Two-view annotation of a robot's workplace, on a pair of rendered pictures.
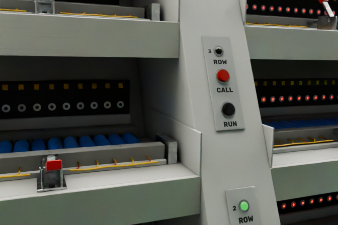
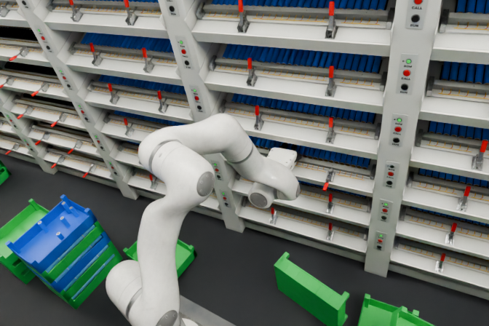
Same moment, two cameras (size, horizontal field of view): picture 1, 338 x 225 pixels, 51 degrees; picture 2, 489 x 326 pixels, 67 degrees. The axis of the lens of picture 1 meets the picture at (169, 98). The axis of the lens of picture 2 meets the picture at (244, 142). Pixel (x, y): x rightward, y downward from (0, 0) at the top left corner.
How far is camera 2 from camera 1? 123 cm
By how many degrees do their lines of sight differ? 74
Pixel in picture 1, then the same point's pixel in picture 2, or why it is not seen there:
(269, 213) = (396, 208)
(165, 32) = (371, 155)
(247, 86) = (402, 178)
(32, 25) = (324, 145)
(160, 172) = (363, 183)
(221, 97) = (388, 178)
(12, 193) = (319, 178)
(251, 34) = (413, 162)
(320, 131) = (455, 187)
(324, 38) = (460, 171)
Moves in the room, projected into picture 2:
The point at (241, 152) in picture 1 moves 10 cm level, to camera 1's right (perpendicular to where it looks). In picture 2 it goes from (391, 193) to (418, 207)
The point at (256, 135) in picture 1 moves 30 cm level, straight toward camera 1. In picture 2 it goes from (399, 191) to (329, 236)
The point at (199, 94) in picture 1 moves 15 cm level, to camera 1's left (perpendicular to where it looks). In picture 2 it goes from (379, 175) to (341, 156)
